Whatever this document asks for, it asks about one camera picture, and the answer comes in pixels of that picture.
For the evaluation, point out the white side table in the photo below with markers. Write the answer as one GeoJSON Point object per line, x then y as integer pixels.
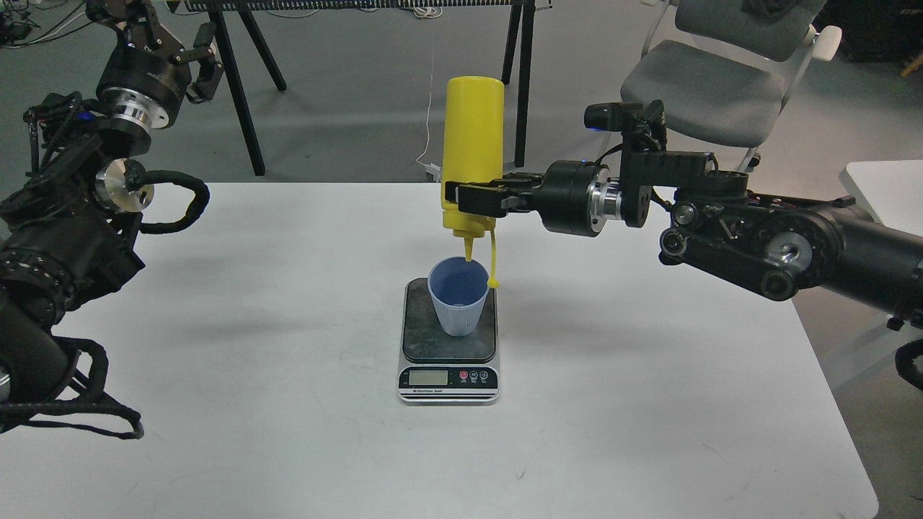
{"type": "Point", "coordinates": [891, 192]}

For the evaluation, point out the grey office chair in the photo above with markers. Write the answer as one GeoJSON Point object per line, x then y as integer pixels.
{"type": "Point", "coordinates": [714, 98]}

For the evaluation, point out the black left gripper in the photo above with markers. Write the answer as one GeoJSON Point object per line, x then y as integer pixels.
{"type": "Point", "coordinates": [139, 64]}

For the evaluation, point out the blue ribbed plastic cup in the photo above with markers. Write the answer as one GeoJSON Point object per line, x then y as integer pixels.
{"type": "Point", "coordinates": [458, 290]}

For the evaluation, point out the digital kitchen scale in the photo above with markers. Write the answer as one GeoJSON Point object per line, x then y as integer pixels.
{"type": "Point", "coordinates": [439, 369]}

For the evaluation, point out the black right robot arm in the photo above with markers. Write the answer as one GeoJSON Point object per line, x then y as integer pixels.
{"type": "Point", "coordinates": [770, 245]}

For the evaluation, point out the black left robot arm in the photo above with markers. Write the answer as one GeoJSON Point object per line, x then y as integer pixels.
{"type": "Point", "coordinates": [73, 225]}

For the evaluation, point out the yellow squeeze bottle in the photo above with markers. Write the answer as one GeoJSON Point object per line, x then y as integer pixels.
{"type": "Point", "coordinates": [472, 152]}

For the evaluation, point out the white power adapter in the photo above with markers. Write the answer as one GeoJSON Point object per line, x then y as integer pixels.
{"type": "Point", "coordinates": [433, 171]}

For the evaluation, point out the black legged background table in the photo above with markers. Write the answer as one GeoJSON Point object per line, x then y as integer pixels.
{"type": "Point", "coordinates": [355, 90]}

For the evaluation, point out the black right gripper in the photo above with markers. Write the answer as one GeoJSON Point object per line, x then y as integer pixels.
{"type": "Point", "coordinates": [573, 197]}

